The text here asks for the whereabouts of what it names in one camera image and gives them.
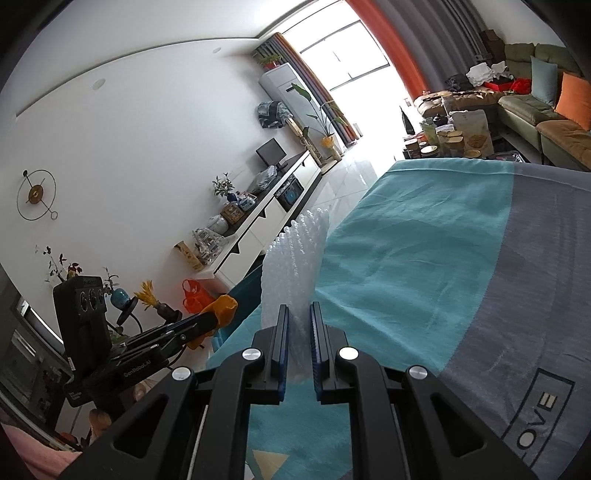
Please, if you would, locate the covered standing fan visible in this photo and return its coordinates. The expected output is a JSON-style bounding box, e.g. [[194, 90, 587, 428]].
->
[[256, 101, 322, 167]]

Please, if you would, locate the plant atop air conditioner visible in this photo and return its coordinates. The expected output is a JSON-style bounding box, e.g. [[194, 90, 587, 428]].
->
[[256, 54, 283, 71]]

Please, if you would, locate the white black TV cabinet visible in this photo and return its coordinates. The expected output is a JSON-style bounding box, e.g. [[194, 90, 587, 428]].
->
[[193, 153, 322, 295]]

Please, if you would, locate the orange peel piece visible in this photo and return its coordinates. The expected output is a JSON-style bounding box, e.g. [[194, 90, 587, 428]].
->
[[186, 295, 238, 350]]

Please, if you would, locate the small black monitor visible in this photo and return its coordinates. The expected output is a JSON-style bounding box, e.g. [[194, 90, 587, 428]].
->
[[256, 138, 287, 169]]

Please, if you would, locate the striped left curtain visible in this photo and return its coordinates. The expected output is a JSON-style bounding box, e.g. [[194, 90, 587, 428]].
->
[[252, 33, 359, 147]]

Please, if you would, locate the white standing air conditioner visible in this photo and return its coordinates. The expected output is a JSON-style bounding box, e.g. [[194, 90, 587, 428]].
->
[[259, 64, 339, 163]]

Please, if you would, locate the small plant blue vase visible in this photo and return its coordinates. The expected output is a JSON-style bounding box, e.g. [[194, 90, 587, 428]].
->
[[212, 172, 238, 203]]

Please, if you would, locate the round wire wall clock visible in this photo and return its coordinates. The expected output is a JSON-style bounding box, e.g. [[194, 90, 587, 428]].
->
[[16, 169, 59, 222]]

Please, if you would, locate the pink sleeved forearm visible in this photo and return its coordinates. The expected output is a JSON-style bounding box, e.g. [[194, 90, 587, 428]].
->
[[2, 424, 81, 479]]

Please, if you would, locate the blue-grey cushion far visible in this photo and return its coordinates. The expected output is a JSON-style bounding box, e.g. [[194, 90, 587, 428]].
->
[[531, 57, 558, 107]]

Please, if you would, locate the teal grey tablecloth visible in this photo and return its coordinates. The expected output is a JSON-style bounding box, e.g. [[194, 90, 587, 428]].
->
[[211, 159, 590, 479]]

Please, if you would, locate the small white foam net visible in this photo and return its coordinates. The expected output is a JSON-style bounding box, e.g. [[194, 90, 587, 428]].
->
[[260, 208, 329, 384]]

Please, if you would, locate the left hand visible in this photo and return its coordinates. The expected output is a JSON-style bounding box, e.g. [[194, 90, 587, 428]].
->
[[88, 409, 112, 443]]

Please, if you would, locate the left tracking camera box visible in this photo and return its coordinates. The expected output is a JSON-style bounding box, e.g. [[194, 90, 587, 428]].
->
[[53, 275, 111, 372]]

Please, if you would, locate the orange curtain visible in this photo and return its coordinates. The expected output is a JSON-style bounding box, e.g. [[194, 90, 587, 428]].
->
[[346, 0, 429, 100]]

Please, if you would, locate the green sectional sofa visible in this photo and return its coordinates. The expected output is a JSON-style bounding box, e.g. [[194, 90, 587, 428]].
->
[[498, 43, 590, 172]]

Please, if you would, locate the tall green potted plant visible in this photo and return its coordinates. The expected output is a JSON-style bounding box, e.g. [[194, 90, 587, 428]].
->
[[290, 83, 342, 161]]

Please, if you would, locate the orange cushion far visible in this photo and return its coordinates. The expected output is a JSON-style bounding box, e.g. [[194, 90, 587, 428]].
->
[[555, 73, 591, 131]]

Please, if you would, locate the brown seat pad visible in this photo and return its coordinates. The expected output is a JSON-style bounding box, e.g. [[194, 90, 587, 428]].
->
[[536, 120, 590, 163]]

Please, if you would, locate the pile of clothes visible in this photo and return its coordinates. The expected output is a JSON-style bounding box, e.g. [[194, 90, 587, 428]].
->
[[445, 61, 532, 95]]

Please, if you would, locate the grey curtain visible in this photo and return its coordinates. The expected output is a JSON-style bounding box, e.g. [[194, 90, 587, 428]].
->
[[377, 0, 489, 90]]

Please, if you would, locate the cluttered dark coffee table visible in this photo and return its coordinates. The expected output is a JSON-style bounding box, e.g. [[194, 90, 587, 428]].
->
[[403, 109, 528, 163]]

